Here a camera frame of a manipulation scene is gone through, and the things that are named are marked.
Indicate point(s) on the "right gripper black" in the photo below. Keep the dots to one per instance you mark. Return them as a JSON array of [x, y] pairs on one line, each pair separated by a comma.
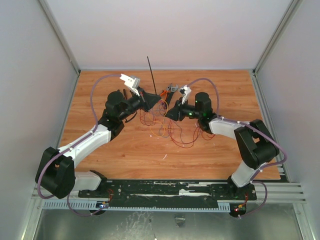
[[179, 110]]

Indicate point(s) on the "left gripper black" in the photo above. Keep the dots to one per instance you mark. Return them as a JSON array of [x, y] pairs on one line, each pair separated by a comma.
[[147, 100]]

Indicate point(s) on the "black zip tie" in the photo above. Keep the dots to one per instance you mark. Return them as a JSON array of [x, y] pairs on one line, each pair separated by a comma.
[[151, 73]]

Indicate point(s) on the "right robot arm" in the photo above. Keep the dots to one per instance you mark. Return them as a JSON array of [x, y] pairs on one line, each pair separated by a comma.
[[254, 140]]

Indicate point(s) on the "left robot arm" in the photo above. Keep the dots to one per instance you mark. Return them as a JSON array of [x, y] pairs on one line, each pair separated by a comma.
[[56, 172]]

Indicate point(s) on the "small orange needle-nose pliers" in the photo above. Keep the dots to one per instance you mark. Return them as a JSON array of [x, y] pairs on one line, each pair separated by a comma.
[[165, 92]]

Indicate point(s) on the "black adjustable wrench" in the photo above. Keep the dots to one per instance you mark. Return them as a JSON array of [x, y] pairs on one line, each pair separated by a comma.
[[171, 89]]

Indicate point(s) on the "large orange black pliers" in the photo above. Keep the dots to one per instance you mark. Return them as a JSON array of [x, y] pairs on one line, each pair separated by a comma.
[[124, 92]]

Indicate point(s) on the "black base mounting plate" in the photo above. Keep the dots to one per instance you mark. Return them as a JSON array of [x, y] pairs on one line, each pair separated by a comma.
[[165, 193]]

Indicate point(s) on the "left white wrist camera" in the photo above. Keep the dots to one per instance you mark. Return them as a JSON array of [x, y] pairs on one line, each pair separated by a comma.
[[131, 82]]

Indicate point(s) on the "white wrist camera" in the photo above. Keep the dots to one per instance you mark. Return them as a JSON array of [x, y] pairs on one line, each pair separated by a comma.
[[131, 82], [185, 91]]

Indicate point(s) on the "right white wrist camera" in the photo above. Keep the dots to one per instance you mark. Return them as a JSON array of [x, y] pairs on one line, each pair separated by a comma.
[[185, 91]]

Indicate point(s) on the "grey slotted cable duct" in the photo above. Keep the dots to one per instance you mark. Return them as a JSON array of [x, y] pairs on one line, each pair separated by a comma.
[[95, 205]]

